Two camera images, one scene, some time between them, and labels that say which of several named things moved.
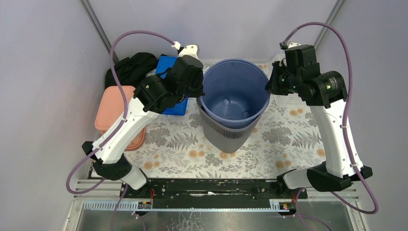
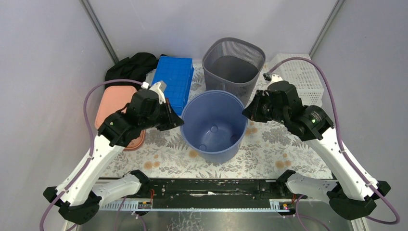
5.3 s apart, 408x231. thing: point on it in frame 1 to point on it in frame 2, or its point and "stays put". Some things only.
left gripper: x=194 y=84 to x=168 y=115
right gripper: x=272 y=86 to x=251 y=111
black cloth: x=131 y=70 stays put
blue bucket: x=235 y=92 to x=213 y=125
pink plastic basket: x=109 y=109 stays put
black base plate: x=208 y=189 stays put
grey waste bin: x=225 y=140 to x=233 y=65
